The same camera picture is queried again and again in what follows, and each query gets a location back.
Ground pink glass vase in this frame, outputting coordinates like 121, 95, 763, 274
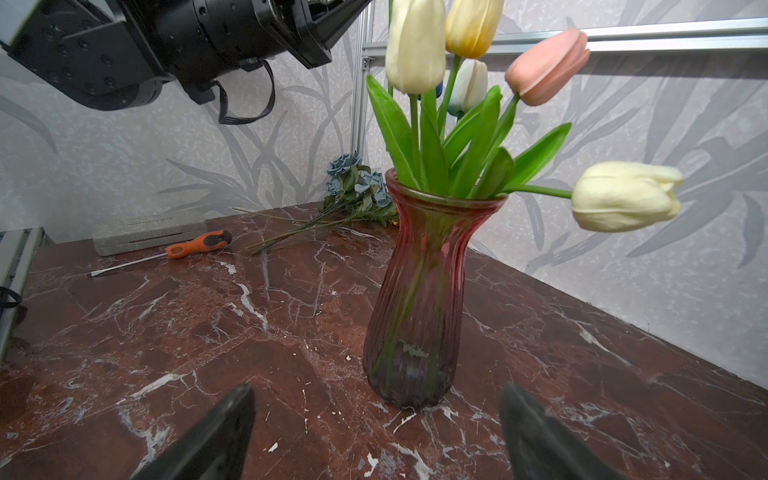
362, 170, 507, 410

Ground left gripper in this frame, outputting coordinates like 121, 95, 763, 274
119, 0, 370, 104

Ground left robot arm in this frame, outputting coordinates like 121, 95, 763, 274
1, 0, 368, 125

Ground cream tulip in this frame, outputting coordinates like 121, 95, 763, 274
467, 123, 685, 233

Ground orange handled screwdriver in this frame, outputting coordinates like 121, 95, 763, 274
87, 230, 233, 278

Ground orange yellow tulip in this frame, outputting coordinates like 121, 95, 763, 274
438, 0, 504, 135

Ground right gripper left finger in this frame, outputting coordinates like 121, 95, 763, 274
134, 384, 256, 479

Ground pink tulip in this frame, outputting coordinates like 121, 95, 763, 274
486, 28, 590, 162

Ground dusty blue rose bunch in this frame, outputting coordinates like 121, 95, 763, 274
248, 152, 399, 255

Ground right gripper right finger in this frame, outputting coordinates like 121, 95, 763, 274
499, 383, 622, 479

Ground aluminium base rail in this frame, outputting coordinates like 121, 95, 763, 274
1, 227, 49, 361

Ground grey sharpening stone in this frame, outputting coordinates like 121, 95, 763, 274
92, 212, 207, 257

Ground pale white tulip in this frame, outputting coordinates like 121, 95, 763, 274
447, 59, 488, 116

